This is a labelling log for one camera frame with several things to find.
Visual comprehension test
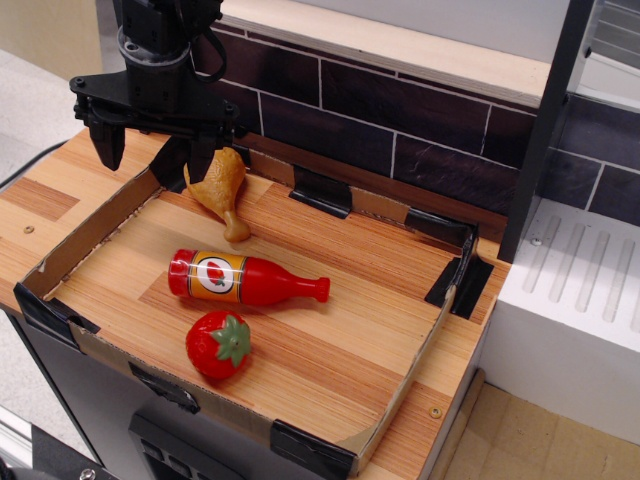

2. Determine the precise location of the brass screw right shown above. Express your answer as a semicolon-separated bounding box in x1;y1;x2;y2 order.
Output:
429;407;443;419

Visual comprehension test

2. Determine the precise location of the black toy oven panel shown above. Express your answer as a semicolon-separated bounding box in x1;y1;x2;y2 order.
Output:
129;414;244;480

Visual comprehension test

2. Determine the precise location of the cardboard fence with black tape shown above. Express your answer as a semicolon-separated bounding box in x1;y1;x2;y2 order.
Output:
1;132;509;479

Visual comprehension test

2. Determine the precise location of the black vertical post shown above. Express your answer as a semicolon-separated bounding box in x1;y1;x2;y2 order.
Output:
498;1;603;263

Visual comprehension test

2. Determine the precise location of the red hot sauce bottle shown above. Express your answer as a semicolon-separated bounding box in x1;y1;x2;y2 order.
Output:
168;249;330;306

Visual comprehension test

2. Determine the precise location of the plastic chicken drumstick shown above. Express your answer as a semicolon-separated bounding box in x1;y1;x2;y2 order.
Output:
183;147;251;243

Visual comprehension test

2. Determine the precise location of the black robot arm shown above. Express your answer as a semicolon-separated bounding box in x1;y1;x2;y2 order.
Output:
69;1;239;183

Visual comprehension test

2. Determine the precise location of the white toy sink drainboard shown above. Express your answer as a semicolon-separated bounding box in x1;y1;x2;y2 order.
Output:
480;200;639;443

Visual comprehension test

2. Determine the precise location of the light wooden shelf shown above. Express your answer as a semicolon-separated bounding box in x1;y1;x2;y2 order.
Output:
222;1;550;108

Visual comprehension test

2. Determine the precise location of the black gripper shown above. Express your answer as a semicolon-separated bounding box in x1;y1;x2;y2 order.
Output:
69;42;238;184

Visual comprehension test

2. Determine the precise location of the red plastic strawberry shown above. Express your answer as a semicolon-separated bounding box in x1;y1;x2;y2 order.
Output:
186;311;251;380

